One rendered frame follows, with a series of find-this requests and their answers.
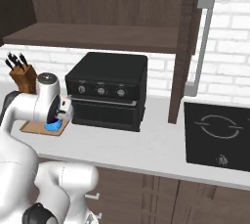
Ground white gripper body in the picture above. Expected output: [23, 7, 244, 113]
[58, 96, 75, 122]

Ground dark brown cabinet door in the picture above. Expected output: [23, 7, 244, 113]
[0, 0, 38, 48]

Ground blue round vessel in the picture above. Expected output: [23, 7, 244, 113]
[44, 119, 63, 133]

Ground black toaster oven door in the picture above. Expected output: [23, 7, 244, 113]
[69, 95, 139, 132]

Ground brown wooden knife block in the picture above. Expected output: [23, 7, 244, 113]
[8, 64, 39, 95]

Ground black toaster oven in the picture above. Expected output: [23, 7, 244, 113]
[64, 51, 149, 133]

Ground brown base cupboards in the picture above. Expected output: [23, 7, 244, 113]
[32, 157, 250, 224]

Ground black hob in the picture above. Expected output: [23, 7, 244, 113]
[183, 101, 250, 173]

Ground round hob knob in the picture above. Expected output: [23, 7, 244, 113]
[218, 155, 229, 166]

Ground grey toaster oven handle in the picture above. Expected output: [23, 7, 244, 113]
[69, 96, 138, 107]

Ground black knife handle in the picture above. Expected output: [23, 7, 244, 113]
[4, 58, 15, 71]
[18, 52, 28, 68]
[7, 51, 21, 69]

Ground brown open wall cabinet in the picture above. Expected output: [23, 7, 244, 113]
[2, 0, 188, 55]

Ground brown cabinet door grey handle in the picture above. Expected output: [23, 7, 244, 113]
[167, 0, 209, 125]

